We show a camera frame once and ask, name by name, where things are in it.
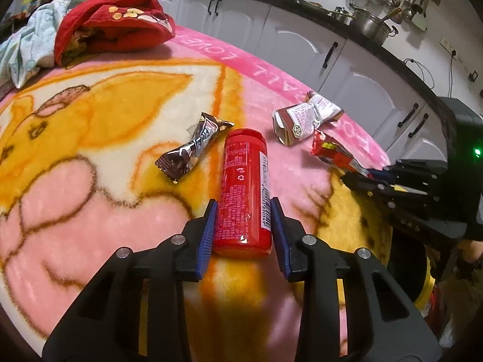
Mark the yellow trash bin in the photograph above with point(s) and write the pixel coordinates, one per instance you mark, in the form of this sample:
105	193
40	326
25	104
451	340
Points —
426	290

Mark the small steel pot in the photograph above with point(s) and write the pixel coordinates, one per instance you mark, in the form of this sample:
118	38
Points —
339	14

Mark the white kitchen cabinet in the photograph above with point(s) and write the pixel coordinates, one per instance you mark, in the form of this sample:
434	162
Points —
286	41

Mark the wall socket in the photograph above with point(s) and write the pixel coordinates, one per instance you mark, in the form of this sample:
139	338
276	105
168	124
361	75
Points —
449	44

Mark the light blue cloth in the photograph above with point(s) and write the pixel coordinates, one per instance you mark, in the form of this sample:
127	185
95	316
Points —
34	41

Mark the person's right hand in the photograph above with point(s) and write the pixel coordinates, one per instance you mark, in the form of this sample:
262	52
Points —
471	256

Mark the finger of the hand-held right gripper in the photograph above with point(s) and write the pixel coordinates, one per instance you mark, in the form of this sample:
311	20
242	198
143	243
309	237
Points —
373	190
378	174

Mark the red candy wrapper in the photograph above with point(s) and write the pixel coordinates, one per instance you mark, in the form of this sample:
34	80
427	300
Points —
332	151

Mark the red patterned cloth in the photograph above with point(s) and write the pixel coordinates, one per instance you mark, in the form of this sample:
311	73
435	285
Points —
113	22

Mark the red plastic bottle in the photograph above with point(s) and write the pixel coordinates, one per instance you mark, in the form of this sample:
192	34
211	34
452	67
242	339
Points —
241	181

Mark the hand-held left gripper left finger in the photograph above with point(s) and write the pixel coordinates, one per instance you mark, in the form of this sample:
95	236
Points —
205	241

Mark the crumpled brown white carton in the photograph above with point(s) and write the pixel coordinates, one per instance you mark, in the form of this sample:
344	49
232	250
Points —
298	120

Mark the brown silver snack wrapper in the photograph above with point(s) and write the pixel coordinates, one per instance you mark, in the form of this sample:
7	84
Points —
192	145

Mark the large steel pot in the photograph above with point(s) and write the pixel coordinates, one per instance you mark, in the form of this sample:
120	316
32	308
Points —
371	24

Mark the pink printed blanket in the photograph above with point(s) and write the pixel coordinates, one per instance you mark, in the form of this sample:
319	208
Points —
94	196

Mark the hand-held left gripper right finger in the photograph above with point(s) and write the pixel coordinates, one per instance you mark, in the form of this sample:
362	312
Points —
279	241

